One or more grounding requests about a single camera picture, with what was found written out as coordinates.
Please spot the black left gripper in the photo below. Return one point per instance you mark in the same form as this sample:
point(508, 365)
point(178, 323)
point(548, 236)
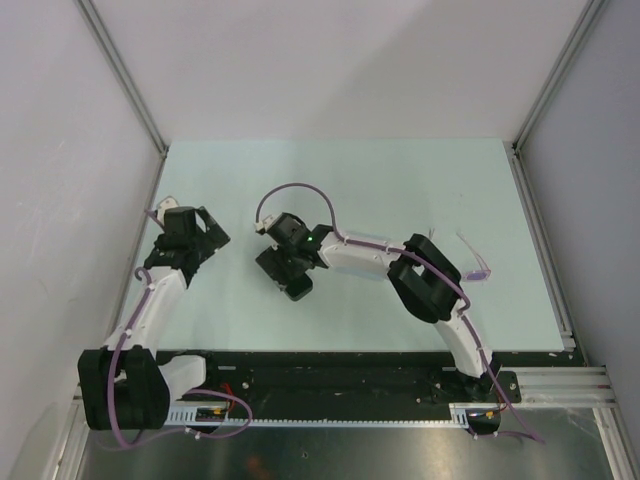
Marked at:
point(213, 238)

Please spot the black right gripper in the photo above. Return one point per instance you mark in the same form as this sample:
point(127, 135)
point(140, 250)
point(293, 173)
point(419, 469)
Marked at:
point(272, 258)

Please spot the dark green glasses case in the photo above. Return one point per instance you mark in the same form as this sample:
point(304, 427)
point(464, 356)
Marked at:
point(298, 288)

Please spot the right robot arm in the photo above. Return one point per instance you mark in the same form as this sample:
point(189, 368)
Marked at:
point(426, 282)

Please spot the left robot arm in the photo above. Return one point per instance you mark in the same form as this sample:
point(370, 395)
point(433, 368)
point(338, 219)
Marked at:
point(122, 384)

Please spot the pink transparent sunglasses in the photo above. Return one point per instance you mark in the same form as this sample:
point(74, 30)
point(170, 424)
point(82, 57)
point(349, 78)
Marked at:
point(472, 267)

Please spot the light blue cleaning cloth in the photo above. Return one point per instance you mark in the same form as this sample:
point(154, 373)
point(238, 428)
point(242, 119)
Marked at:
point(362, 261)

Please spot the front aluminium crossbar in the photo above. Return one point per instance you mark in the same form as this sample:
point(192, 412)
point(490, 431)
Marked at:
point(517, 386)

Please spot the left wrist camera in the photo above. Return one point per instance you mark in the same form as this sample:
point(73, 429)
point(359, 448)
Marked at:
point(164, 206)

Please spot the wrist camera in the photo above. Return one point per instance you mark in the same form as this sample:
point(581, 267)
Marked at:
point(263, 225)
point(164, 206)

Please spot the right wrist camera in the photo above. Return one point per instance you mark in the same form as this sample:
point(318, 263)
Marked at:
point(263, 225)

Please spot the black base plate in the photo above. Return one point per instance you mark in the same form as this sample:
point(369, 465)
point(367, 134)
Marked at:
point(340, 386)

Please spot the left aluminium frame post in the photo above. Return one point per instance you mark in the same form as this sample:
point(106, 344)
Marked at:
point(106, 44)

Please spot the aluminium frame post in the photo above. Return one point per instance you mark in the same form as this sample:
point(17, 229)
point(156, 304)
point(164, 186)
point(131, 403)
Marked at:
point(106, 44)
point(569, 53)

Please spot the aluminium rail right edge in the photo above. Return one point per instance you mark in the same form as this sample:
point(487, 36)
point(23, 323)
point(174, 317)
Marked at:
point(543, 250)

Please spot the right aluminium frame post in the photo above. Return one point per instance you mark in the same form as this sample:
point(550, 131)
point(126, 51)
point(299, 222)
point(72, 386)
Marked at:
point(569, 53)

